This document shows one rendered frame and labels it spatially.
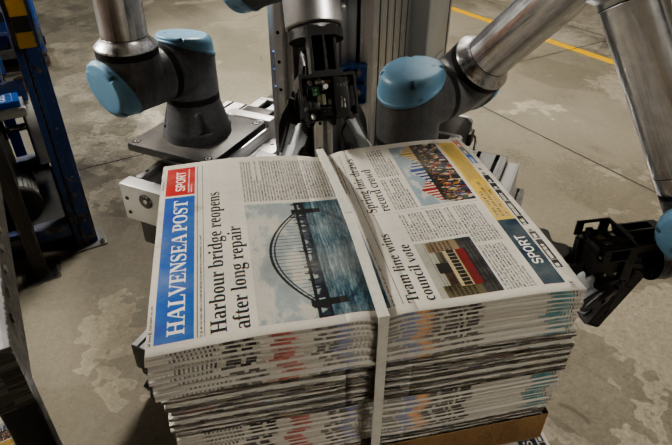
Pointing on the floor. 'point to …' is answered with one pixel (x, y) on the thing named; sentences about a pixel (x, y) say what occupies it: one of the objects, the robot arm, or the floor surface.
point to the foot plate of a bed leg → (42, 275)
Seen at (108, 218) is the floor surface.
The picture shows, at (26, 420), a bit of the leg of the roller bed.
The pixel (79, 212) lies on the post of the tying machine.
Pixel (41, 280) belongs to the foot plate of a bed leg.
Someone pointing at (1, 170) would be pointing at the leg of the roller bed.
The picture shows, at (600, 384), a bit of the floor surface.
